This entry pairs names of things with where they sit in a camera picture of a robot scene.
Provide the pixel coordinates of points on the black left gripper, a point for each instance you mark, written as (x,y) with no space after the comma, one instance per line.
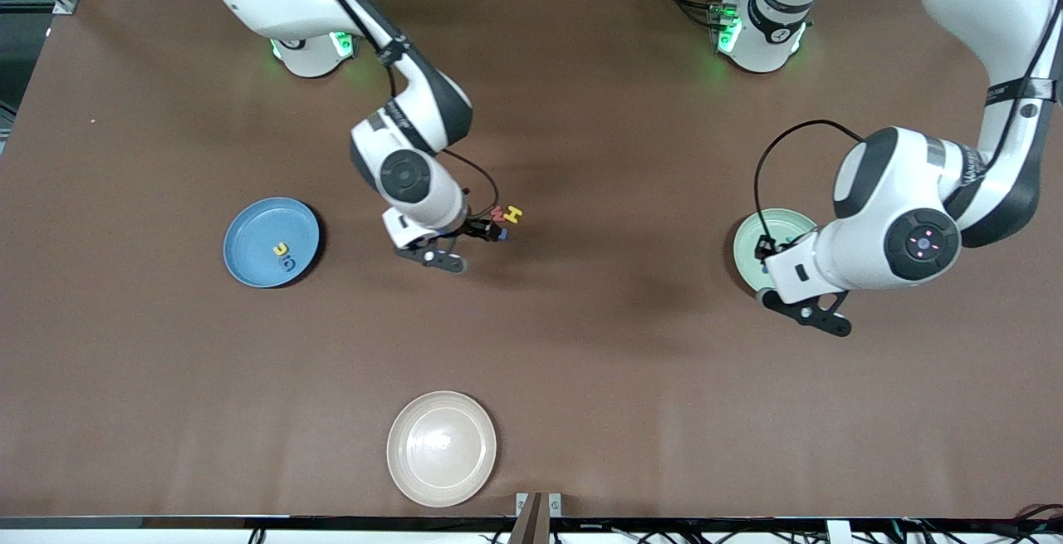
(762,249)

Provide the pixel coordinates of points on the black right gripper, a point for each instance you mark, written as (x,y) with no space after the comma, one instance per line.
(475,228)

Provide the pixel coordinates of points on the yellow foam letter H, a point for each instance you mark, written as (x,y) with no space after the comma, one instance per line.
(513,214)

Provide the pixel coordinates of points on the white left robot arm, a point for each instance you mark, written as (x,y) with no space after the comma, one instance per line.
(905,220)

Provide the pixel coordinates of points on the green plate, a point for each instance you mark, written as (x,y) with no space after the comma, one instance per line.
(789,224)

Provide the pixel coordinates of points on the beige plate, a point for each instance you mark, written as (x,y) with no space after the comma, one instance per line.
(441,448)

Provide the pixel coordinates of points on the blue plate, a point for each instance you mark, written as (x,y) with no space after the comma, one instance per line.
(249,228)

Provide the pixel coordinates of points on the front camera mount bracket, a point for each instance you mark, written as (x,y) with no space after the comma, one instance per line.
(531,527)

